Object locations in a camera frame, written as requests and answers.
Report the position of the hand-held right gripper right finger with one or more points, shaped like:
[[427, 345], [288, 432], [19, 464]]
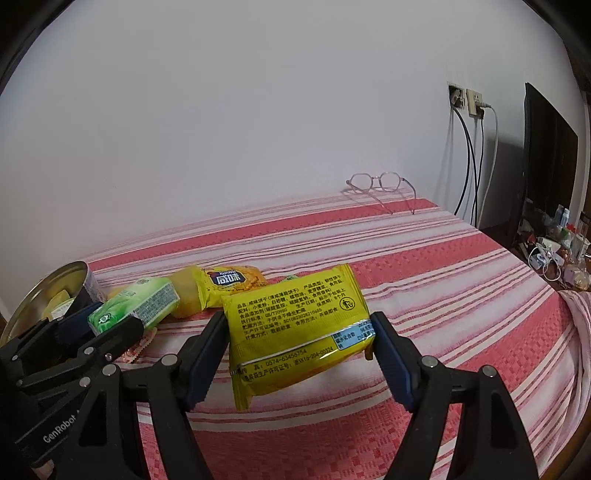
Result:
[[392, 360]]

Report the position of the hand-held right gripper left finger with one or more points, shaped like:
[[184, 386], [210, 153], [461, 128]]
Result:
[[205, 360]]

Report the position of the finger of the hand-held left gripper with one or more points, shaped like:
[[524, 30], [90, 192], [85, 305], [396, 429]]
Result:
[[76, 323], [115, 337]]

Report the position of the pink white snack packet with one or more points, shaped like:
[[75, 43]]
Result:
[[138, 348]]

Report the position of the round dark blue metal tin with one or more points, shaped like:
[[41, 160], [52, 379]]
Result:
[[69, 277]]

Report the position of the yellow biscuit packet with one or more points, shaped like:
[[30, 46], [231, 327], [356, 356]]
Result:
[[231, 281], [295, 332]]

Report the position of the red white striped bedsheet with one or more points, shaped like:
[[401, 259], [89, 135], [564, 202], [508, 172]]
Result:
[[461, 286]]

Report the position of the thin-framed eyeglasses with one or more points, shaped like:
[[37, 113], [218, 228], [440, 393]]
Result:
[[390, 181]]

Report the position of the pile of desk clutter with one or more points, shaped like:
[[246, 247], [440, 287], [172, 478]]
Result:
[[554, 249]]

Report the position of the black monitor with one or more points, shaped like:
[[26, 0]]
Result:
[[545, 147]]

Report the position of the beige wall socket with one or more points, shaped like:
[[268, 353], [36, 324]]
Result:
[[473, 104]]

